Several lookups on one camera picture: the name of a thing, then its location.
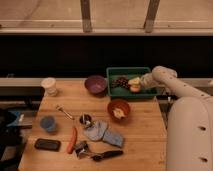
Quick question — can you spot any yellow apple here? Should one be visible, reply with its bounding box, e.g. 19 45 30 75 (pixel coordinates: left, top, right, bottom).
130 85 141 93

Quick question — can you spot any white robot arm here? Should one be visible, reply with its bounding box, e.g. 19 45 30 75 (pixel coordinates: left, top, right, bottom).
128 66 213 171

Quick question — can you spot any green plastic tray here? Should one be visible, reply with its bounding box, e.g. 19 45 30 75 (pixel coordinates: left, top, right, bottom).
106 67 158 100

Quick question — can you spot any dark grape bunch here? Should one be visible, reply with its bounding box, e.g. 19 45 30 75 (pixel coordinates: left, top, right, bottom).
111 77 130 89

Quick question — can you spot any orange bowl with food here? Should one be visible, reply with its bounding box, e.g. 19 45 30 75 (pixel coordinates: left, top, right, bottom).
107 99 131 122

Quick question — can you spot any purple bowl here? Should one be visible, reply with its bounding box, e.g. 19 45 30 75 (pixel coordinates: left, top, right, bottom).
84 75 107 94

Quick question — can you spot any blue grey cloth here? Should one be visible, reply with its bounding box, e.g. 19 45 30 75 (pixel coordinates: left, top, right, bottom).
83 120 124 148

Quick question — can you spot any small black round object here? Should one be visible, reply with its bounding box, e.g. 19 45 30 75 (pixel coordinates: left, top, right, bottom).
79 114 92 127

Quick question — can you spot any wooden table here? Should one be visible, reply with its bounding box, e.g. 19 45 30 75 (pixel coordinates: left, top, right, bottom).
18 80 166 171

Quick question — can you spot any small dark metal clip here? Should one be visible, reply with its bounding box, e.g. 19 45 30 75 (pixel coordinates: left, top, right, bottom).
74 141 88 156

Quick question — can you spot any white paper cup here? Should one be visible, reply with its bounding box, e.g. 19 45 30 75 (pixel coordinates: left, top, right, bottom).
41 77 57 96

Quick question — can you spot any blue plastic cup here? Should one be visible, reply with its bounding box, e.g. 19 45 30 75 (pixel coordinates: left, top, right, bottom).
40 116 56 133

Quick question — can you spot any black smartphone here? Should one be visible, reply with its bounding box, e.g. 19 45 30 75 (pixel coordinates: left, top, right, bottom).
34 138 61 151

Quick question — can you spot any black bag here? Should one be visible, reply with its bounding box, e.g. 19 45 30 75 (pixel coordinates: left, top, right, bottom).
0 108 23 171

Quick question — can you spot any black handled utensil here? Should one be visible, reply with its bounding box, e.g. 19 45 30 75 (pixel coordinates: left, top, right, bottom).
80 150 123 162

